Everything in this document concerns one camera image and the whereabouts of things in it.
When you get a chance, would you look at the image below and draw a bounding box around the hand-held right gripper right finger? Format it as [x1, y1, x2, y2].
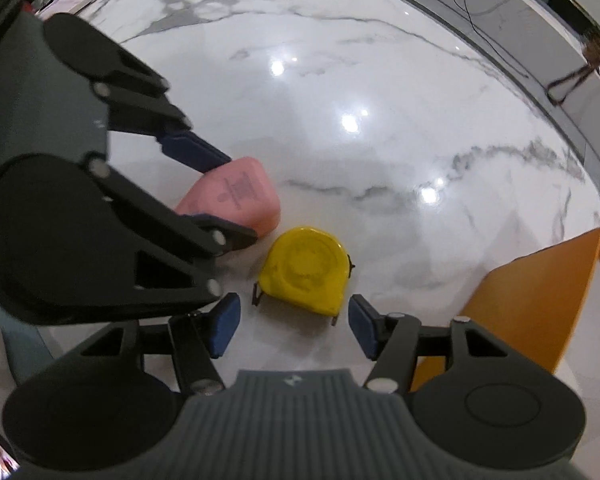
[347, 294, 529, 395]

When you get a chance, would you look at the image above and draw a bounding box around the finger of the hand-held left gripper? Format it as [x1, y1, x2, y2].
[92, 51, 233, 174]
[81, 151, 259, 312]

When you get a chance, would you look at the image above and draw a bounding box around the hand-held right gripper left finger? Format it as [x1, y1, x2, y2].
[76, 293, 243, 395]

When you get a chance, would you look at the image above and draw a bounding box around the pink pump bottle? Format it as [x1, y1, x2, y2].
[173, 156, 282, 236]

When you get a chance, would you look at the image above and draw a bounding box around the yellow tape measure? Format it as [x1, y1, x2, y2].
[252, 226, 356, 326]

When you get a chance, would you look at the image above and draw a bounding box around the orange cardboard box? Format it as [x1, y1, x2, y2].
[409, 227, 600, 392]

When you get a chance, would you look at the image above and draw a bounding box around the black cable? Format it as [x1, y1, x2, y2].
[452, 0, 531, 79]

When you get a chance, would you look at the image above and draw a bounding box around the brown camera with strap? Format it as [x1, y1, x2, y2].
[544, 32, 600, 107]

